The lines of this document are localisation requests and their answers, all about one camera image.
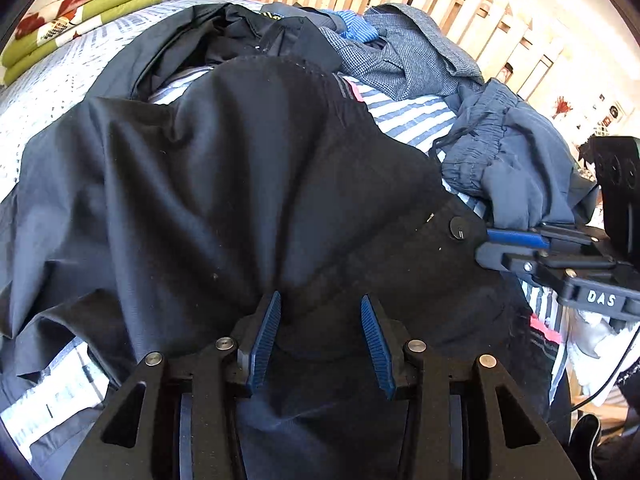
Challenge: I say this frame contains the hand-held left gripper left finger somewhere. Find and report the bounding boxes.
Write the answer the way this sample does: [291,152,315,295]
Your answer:
[61,290,283,480]

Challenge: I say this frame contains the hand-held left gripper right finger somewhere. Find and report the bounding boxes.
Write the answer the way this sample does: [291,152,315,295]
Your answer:
[360,294,582,480]

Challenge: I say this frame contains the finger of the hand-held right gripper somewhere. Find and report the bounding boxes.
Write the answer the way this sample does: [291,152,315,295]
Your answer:
[474,241,543,276]
[485,227,551,250]

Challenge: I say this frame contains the black pants with pink trim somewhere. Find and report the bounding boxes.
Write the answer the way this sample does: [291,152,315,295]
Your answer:
[0,55,572,480]

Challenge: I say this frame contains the blue white striped bed quilt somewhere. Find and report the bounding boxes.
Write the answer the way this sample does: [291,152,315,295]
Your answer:
[0,0,571,461]

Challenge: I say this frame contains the grey checked shirt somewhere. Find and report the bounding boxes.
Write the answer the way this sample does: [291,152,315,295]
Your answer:
[319,2,486,102]

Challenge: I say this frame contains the bright blue shirt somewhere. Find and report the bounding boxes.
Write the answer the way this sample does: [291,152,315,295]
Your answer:
[318,8,383,44]

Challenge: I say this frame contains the green folded blanket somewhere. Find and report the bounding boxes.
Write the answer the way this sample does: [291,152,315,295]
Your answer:
[0,0,164,87]

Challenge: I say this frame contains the grey blue drawstring shorts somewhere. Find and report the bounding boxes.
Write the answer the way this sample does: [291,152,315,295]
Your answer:
[429,79,601,232]

